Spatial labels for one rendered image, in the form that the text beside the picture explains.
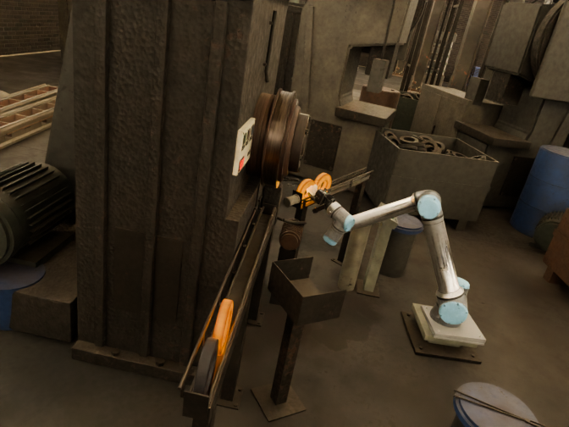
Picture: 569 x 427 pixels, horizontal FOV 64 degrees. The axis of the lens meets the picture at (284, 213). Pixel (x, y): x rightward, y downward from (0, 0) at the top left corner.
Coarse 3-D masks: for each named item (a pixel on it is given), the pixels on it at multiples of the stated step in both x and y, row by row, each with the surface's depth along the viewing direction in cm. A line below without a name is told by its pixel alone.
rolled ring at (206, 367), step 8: (208, 344) 134; (216, 344) 136; (208, 352) 131; (216, 352) 142; (200, 360) 130; (208, 360) 130; (216, 360) 145; (200, 368) 129; (208, 368) 129; (200, 376) 128; (208, 376) 142; (200, 384) 128; (208, 384) 140; (200, 392) 129
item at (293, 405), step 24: (288, 264) 195; (288, 288) 180; (312, 288) 198; (288, 312) 181; (312, 312) 176; (336, 312) 183; (288, 336) 197; (288, 360) 202; (288, 384) 209; (264, 408) 209; (288, 408) 211
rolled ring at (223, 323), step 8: (224, 304) 150; (232, 304) 156; (224, 312) 147; (232, 312) 161; (216, 320) 145; (224, 320) 145; (216, 328) 145; (224, 328) 145; (216, 336) 144; (224, 336) 158; (224, 344) 155
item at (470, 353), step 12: (408, 312) 300; (408, 324) 287; (420, 336) 277; (420, 348) 266; (432, 348) 269; (444, 348) 271; (456, 348) 273; (468, 348) 275; (456, 360) 265; (468, 360) 265; (480, 360) 266
